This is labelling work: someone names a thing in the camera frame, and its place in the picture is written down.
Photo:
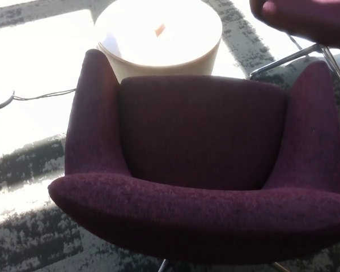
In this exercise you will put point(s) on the purple fabric armchair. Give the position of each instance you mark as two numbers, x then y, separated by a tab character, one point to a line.
187	215

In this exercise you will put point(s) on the purple armchair seat cushion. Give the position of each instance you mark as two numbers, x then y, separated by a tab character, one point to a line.
201	127

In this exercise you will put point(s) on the round white side table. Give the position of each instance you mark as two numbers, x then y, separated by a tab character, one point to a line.
136	37

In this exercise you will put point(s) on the small orange item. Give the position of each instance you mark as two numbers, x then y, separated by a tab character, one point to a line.
159	29

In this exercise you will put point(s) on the chrome armchair leg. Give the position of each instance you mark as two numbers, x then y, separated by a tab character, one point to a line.
163	266

